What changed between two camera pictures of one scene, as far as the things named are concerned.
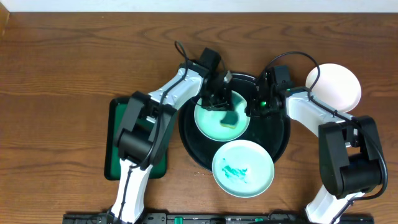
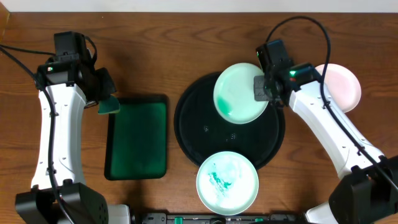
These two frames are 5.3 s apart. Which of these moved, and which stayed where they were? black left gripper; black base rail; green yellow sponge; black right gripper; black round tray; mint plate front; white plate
Moved: green yellow sponge; black left gripper; black right gripper; mint plate front
Stayed: black base rail; black round tray; white plate
